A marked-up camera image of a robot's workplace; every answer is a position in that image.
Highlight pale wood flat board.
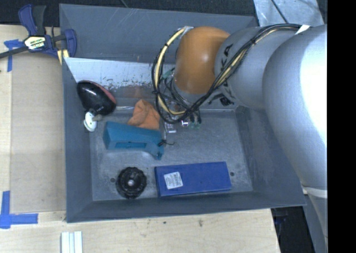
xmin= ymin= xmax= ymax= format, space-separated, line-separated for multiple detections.
xmin=9 ymin=51 xmax=68 ymax=214

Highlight black cylinder on white bracket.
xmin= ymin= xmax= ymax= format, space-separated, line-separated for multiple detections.
xmin=207 ymin=93 xmax=236 ymax=107

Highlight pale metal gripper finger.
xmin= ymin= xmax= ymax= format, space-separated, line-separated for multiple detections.
xmin=163 ymin=122 xmax=178 ymax=140

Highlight black round ribbed knob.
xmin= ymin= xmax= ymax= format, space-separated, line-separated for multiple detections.
xmin=115 ymin=166 xmax=148 ymax=200

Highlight orange cloth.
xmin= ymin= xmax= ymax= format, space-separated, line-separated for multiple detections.
xmin=127 ymin=99 xmax=162 ymax=131

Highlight blue box with white label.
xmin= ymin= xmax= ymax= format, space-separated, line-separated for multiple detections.
xmin=154 ymin=161 xmax=233 ymax=199

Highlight grey metal bin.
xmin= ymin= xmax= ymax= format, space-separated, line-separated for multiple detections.
xmin=58 ymin=3 xmax=307 ymax=224

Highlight teal blue plastic tool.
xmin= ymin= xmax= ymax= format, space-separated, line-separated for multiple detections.
xmin=102 ymin=121 xmax=165 ymax=161

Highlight black and red oval object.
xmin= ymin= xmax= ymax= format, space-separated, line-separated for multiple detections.
xmin=76 ymin=80 xmax=117 ymax=117

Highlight white round knob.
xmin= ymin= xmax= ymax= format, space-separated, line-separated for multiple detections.
xmin=83 ymin=111 xmax=104 ymax=133

